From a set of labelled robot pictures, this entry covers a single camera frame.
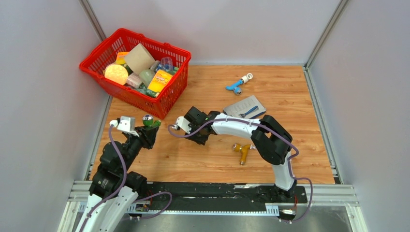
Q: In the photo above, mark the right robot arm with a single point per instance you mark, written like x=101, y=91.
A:
x=270, y=139

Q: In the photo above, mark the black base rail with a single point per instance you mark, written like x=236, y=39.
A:
x=191, y=196

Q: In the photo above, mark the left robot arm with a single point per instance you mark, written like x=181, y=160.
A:
x=114, y=188

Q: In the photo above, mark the brown cardboard box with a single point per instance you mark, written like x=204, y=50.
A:
x=139, y=59

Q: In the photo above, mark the yellow brass faucet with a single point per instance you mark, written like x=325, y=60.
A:
x=243, y=150

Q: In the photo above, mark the orange round sponge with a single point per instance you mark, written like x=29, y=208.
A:
x=116, y=73

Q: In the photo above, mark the razor blister pack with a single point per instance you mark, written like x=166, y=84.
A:
x=247, y=108

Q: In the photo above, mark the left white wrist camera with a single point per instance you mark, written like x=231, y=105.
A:
x=127, y=125

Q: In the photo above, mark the green water faucet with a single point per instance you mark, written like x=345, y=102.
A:
x=149, y=121

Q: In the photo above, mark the pink wrapped soap bar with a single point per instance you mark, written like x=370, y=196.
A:
x=134, y=80

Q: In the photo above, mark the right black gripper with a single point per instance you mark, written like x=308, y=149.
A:
x=201, y=140

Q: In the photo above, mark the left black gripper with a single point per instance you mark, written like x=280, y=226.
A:
x=147, y=136

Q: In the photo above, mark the blue faucet with white fitting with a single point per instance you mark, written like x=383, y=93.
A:
x=235, y=88

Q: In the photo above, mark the red plastic shopping basket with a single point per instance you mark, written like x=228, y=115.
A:
x=125, y=40

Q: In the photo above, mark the orange packet in basket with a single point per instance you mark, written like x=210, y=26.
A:
x=120, y=60

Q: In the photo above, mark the pale green soap bar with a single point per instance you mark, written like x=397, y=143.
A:
x=146, y=76

